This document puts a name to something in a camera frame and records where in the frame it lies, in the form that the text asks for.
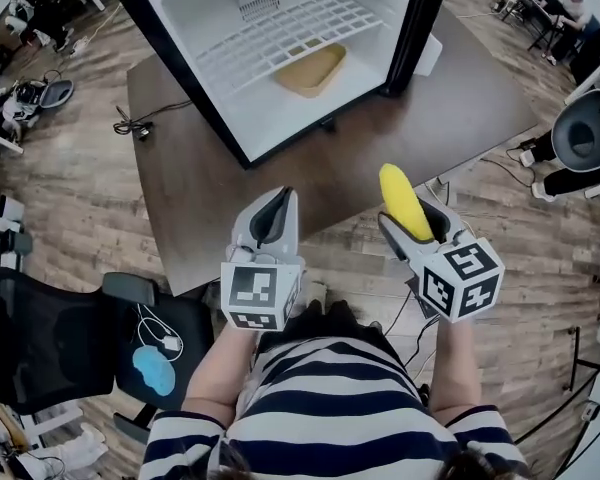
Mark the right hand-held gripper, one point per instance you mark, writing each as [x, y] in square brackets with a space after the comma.
[460, 283]

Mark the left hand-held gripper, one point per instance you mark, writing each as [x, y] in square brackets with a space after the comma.
[260, 288]

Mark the black mini fridge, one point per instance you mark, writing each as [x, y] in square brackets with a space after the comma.
[220, 93]

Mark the person's right forearm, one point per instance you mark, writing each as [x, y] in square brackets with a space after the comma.
[455, 368]

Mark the person's left forearm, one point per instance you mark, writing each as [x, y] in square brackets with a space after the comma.
[220, 368]

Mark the white panel behind fridge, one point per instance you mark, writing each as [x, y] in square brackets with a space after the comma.
[428, 55]

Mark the tan tray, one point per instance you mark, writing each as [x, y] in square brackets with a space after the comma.
[312, 75]

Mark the grey shell chair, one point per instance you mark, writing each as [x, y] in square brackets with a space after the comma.
[587, 133]

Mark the person's striped shirt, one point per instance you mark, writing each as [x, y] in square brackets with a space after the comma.
[330, 408]

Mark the blue cloth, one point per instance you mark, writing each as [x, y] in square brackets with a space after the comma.
[154, 372]

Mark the white power strip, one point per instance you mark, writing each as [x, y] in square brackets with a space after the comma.
[79, 45]

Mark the black mesh office chair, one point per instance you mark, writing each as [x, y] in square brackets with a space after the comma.
[40, 338]

